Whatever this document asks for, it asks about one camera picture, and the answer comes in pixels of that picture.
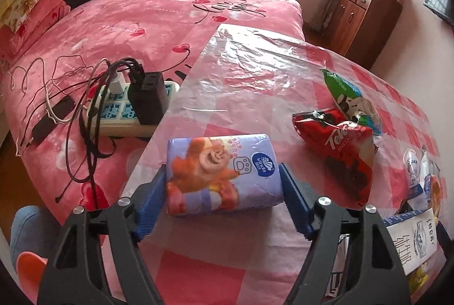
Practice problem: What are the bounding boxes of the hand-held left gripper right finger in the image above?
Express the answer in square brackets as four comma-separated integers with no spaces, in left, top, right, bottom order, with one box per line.
[278,163,421,305]

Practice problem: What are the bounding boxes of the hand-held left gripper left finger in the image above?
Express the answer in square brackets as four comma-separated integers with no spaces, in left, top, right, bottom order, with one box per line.
[37,165,167,305]

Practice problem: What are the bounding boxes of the red snack bag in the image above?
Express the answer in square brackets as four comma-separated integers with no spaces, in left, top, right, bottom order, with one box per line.
[292,107,377,210]

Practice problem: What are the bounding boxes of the purple bear print tissue pack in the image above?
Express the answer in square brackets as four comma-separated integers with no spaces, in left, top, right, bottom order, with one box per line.
[166,134,285,218]

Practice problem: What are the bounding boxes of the blue green rabbit snack bag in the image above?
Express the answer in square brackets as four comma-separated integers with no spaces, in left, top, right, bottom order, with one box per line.
[319,68,384,135]

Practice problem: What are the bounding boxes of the white blue power strip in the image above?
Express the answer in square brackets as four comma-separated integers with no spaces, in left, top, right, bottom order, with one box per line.
[87,80,181,137]

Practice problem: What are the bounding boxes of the pink checked tablecloth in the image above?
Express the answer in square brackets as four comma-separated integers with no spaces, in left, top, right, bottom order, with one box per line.
[103,39,443,305]

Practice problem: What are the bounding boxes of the black power adapter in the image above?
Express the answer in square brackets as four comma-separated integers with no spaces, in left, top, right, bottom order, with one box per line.
[128,71,167,125]

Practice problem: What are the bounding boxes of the white plug charger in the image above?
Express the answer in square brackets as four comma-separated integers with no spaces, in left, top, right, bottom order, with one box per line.
[110,73,125,94]

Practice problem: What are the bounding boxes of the person's blue jeans leg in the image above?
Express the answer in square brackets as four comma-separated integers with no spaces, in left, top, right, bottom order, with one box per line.
[10,206,60,264]

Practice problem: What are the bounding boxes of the flat black device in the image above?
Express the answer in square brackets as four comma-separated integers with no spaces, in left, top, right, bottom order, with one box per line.
[31,96,76,144]

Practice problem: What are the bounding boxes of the clear plastic sheet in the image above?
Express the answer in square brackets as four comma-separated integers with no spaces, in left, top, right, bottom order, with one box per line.
[121,23,440,220]

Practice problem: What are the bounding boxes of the orange slipper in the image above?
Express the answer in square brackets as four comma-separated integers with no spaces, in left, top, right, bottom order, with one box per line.
[16,253,49,304]

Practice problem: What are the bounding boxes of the pink heart print bed blanket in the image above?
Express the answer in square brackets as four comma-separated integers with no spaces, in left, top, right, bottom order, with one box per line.
[0,0,306,215]

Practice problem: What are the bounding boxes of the brown wooden cabinet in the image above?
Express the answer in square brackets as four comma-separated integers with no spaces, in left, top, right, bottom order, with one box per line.
[328,0,404,70]

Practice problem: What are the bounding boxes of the folded pink blanket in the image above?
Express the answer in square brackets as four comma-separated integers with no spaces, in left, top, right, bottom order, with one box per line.
[0,0,72,58]

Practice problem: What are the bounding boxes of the tangled cables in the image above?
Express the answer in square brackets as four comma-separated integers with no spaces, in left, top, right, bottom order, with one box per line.
[16,57,144,203]

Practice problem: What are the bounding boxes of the white cable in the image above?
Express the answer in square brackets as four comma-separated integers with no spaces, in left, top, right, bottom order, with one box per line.
[6,58,72,125]

